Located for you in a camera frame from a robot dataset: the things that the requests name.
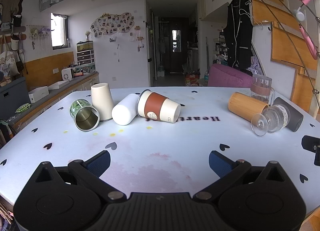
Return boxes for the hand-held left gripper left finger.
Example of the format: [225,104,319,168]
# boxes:
[31,150,127,200]

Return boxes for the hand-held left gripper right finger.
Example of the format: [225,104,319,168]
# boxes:
[193,150,288,200]

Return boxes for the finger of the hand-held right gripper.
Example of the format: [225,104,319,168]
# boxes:
[301,135,320,166]

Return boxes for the dark grey cup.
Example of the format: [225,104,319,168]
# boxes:
[272,97,304,132]

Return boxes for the white matte cup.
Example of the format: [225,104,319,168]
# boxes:
[111,93,140,125]

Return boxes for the green printed tin cup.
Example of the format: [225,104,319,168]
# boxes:
[69,99,100,132]

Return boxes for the bamboo cup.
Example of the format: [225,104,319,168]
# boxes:
[228,92,270,123]

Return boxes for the cream tall cup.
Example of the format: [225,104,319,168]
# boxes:
[90,83,113,121]

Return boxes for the paper cup with brown sleeve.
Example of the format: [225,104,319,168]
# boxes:
[136,89,181,123]

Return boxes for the clear ribbed glass goblet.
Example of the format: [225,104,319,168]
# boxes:
[251,104,290,136]

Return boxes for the white heart print tablecloth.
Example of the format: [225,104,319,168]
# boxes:
[0,87,320,218]

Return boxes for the glass pitcher with brown band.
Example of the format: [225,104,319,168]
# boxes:
[250,74,275,105]

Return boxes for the wooden top counter cabinet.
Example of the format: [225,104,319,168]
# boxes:
[10,71,100,131]

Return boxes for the pink upholstered chair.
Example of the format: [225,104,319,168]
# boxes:
[207,64,253,88]

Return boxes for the flat white box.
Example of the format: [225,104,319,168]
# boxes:
[48,80,70,90]

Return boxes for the red snack carton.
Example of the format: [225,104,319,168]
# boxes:
[185,72,200,86]

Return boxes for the white cardboard box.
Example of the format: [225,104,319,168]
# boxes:
[28,86,49,103]

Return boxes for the green wet wipes pack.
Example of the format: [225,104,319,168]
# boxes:
[15,103,32,113]

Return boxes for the small white appliance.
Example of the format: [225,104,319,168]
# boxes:
[61,68,73,81]

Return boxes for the wooden staircase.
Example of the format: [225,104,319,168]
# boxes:
[236,0,320,121]

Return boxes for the pink thigh exerciser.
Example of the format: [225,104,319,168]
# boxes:
[293,0,320,60]

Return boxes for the black drawer organizer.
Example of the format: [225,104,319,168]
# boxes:
[76,49,95,66]

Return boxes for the grey storage box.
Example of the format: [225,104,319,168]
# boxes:
[0,77,31,121]

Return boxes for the glass fish tank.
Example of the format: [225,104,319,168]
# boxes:
[76,41,94,52]

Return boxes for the black jacket with white piping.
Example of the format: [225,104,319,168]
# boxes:
[223,0,253,68]

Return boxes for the printed tote bag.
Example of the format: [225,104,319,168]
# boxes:
[0,51,16,78]

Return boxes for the small dark framed window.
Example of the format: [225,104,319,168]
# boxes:
[51,12,69,49]

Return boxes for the cloud shaped photo collage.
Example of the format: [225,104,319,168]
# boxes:
[90,11,135,37]

